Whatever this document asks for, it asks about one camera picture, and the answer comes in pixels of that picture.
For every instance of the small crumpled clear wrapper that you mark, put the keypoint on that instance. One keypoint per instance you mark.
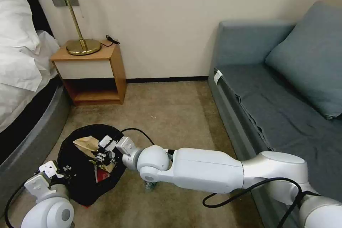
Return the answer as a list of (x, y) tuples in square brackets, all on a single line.
[(150, 185)]

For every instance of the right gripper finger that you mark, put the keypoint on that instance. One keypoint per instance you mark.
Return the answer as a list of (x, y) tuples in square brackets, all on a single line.
[(101, 156), (111, 161)]

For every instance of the black headboard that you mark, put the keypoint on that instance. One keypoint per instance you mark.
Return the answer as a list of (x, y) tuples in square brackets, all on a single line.
[(40, 14)]

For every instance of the blue-grey sofa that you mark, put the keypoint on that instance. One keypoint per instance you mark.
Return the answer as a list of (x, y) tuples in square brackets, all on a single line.
[(256, 105)]

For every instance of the blue-grey sofa cushion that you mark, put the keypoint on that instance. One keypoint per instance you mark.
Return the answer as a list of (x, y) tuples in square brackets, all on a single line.
[(312, 62)]

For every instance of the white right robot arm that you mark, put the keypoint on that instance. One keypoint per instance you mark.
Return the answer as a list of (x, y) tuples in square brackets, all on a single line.
[(200, 166)]

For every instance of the white sofa tag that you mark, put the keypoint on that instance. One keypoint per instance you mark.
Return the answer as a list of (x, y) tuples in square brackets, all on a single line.
[(218, 76)]

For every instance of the wooden nightstand white drawer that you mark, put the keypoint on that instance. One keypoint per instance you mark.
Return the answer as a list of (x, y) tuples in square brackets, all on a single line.
[(88, 70)]

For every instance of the brass table lamp grey shade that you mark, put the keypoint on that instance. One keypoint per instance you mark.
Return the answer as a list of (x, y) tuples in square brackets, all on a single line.
[(80, 46)]

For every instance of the grey wall switch plate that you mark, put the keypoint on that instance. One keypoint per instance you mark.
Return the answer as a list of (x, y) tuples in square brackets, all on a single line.
[(60, 1)]

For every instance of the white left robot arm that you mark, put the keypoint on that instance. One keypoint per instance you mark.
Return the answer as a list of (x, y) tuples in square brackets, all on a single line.
[(48, 212)]

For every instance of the white pillow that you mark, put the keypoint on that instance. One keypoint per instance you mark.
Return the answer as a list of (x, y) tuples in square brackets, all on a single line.
[(14, 11)]

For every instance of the brown paper bag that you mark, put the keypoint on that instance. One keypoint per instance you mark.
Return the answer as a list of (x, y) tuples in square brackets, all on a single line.
[(86, 144)]

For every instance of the black trash bin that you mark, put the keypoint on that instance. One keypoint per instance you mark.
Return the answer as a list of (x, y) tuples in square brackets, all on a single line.
[(77, 188)]

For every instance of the red snack packet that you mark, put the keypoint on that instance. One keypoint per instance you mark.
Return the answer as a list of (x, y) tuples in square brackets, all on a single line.
[(102, 176)]

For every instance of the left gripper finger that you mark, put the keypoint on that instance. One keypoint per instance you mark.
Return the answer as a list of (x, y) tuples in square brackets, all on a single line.
[(66, 168), (67, 177)]

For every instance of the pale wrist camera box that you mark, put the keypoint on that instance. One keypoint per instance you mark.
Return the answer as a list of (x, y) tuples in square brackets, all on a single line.
[(107, 142), (48, 168)]

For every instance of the white bed sheet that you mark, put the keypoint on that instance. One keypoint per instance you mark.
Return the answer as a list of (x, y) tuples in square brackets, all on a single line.
[(18, 78)]

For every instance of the grey upholstered bed base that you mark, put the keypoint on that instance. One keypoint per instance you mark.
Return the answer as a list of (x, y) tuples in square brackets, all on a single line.
[(34, 131)]

